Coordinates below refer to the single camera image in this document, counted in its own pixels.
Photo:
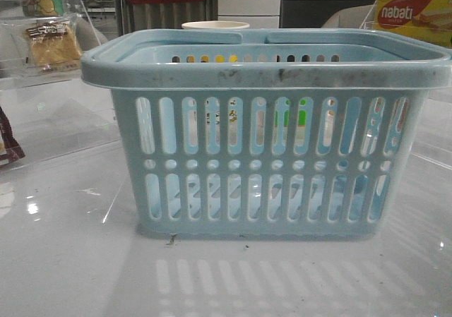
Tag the white drawer cabinet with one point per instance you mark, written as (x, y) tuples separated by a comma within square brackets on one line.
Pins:
[(257, 13)]

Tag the grey armchair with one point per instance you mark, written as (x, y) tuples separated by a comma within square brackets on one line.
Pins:
[(354, 17)]

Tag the yellow nabati wafer box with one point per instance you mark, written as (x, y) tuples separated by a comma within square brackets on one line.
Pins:
[(425, 20)]

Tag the dark red snack packet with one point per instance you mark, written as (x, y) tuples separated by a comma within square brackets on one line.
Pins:
[(11, 150)]

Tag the clear acrylic display shelf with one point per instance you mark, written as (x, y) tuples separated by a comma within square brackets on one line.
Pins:
[(51, 114)]

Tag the packaged bread slice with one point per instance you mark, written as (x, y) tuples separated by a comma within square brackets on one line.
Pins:
[(53, 47)]

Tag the light blue plastic basket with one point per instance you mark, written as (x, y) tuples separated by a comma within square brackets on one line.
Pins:
[(272, 132)]

